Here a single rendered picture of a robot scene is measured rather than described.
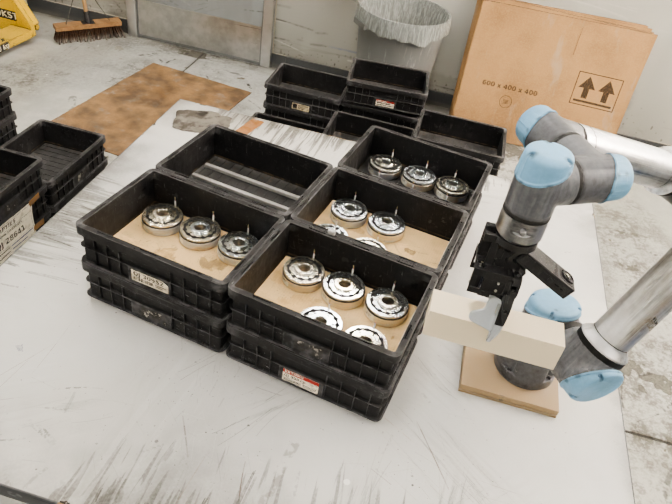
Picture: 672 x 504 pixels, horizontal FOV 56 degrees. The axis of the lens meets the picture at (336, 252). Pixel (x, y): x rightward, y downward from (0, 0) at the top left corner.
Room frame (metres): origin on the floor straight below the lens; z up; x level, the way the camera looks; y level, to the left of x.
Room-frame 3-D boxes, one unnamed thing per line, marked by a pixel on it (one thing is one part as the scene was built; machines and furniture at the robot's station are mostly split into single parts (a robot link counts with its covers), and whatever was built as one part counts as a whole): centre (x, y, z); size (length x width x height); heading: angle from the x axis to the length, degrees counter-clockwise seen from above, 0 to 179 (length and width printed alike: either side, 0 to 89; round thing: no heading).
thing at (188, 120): (2.07, 0.58, 0.71); 0.22 x 0.19 x 0.01; 82
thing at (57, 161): (2.04, 1.18, 0.31); 0.40 x 0.30 x 0.34; 172
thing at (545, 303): (1.09, -0.51, 0.89); 0.13 x 0.12 x 0.14; 24
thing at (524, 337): (0.84, -0.30, 1.07); 0.24 x 0.06 x 0.06; 82
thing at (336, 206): (1.45, -0.02, 0.86); 0.10 x 0.10 x 0.01
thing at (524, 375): (1.10, -0.51, 0.78); 0.15 x 0.15 x 0.10
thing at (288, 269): (1.16, 0.07, 0.86); 0.10 x 0.10 x 0.01
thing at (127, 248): (1.18, 0.37, 0.92); 0.40 x 0.30 x 0.02; 73
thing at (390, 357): (1.06, -0.01, 0.92); 0.40 x 0.30 x 0.02; 73
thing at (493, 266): (0.84, -0.28, 1.23); 0.09 x 0.08 x 0.12; 82
